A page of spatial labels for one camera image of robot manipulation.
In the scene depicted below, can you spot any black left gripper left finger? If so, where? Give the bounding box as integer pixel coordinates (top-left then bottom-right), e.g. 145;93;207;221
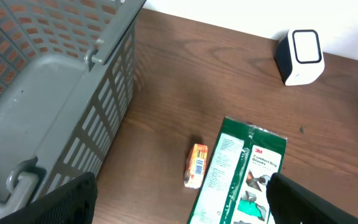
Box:
0;172;98;224

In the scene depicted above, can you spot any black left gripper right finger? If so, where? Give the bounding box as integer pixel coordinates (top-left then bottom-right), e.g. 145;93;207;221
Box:
266;172;358;224

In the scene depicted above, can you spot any orange small box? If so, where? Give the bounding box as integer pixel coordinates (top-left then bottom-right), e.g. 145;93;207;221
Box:
184;144;208;189

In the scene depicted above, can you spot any white barcode scanner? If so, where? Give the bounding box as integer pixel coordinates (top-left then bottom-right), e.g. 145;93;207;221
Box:
274;29;325;86

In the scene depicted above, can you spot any grey plastic shopping basket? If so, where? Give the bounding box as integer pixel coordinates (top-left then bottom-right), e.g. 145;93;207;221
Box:
0;0;144;218

